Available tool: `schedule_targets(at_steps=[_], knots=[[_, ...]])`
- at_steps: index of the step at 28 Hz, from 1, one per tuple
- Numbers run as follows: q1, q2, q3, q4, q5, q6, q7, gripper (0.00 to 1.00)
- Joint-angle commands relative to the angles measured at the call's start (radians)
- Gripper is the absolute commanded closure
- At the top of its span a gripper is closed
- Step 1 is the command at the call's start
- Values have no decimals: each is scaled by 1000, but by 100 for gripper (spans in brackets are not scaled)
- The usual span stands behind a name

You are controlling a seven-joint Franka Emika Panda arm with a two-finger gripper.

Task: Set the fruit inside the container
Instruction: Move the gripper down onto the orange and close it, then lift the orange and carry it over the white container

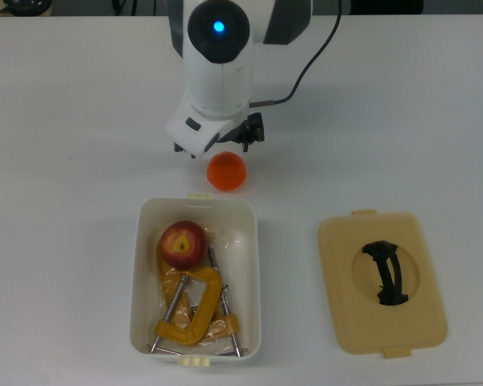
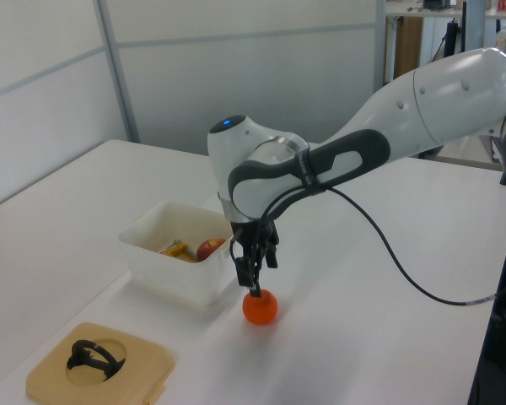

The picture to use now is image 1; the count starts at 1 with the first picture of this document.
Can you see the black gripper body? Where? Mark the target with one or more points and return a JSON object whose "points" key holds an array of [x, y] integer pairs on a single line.
{"points": [[234, 132]]}

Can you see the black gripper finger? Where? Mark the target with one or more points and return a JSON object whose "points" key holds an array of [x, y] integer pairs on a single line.
{"points": [[253, 128], [179, 147]]}

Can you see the red toy apple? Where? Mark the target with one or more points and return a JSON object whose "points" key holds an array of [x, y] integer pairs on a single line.
{"points": [[183, 245]]}

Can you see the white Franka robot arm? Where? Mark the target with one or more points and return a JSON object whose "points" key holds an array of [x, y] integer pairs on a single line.
{"points": [[221, 80]]}

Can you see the orange toy fruit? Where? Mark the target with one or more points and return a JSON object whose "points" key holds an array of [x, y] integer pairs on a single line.
{"points": [[227, 171]]}

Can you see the white plastic container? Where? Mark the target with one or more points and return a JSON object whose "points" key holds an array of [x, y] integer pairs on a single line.
{"points": [[247, 225]]}

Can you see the large yellow C-clamp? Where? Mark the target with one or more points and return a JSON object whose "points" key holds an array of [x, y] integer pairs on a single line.
{"points": [[209, 289]]}

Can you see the beige plastic lid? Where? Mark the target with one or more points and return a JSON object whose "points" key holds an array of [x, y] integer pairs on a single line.
{"points": [[346, 281]]}

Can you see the small yellow C-clamp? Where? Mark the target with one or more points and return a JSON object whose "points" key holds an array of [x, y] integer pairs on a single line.
{"points": [[230, 323]]}

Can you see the black rounded desk object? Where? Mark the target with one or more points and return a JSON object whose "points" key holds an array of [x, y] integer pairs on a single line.
{"points": [[24, 6]]}

